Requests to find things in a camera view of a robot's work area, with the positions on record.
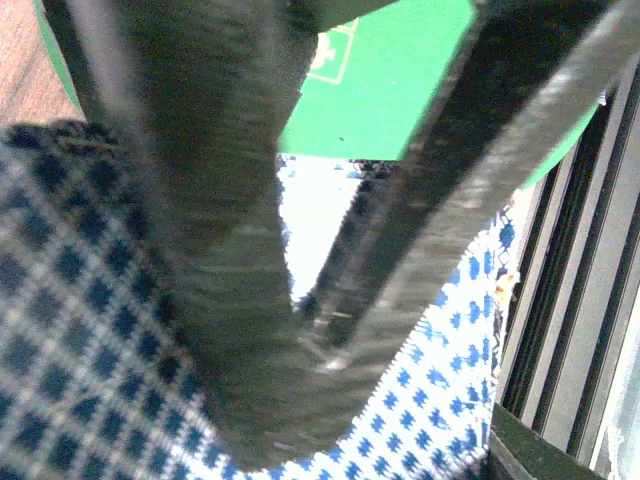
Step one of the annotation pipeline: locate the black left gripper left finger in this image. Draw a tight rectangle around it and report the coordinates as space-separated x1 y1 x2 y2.
44 1 400 468

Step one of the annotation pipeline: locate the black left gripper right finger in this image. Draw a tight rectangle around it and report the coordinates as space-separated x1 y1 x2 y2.
299 1 639 365

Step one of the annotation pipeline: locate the blue patterned card deck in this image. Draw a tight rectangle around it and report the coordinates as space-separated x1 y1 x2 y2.
1 122 521 479

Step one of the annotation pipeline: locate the round green poker mat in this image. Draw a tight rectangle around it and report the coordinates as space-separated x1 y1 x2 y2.
32 0 601 191

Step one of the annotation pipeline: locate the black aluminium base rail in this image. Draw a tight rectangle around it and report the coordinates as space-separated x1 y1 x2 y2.
497 59 639 467

